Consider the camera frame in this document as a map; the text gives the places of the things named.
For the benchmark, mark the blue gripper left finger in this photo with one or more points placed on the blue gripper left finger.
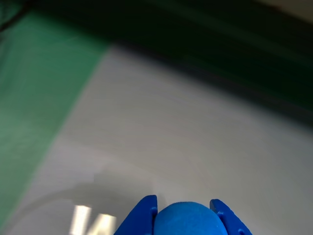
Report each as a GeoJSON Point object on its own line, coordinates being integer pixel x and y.
{"type": "Point", "coordinates": [140, 218]}

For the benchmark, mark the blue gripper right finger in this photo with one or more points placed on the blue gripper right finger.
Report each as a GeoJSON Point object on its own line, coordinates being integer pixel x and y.
{"type": "Point", "coordinates": [231, 220]}

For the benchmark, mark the blue ball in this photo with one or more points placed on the blue ball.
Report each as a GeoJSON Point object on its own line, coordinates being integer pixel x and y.
{"type": "Point", "coordinates": [189, 219]}

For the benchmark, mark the gray mat with letters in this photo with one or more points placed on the gray mat with letters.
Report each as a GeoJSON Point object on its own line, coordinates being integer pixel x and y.
{"type": "Point", "coordinates": [171, 127]}

